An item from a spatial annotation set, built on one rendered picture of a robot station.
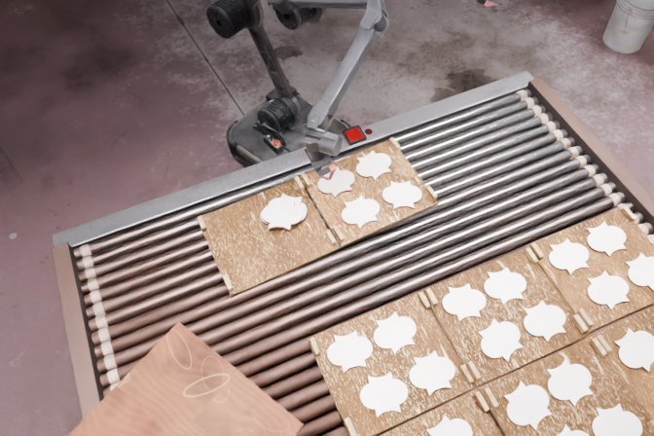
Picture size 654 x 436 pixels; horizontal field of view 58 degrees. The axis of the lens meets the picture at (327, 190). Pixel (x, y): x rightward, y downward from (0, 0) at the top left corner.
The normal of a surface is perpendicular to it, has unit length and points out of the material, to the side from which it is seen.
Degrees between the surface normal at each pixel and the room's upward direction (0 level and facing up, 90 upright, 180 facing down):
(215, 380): 0
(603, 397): 0
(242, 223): 0
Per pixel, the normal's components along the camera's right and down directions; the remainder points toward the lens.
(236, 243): -0.02, -0.58
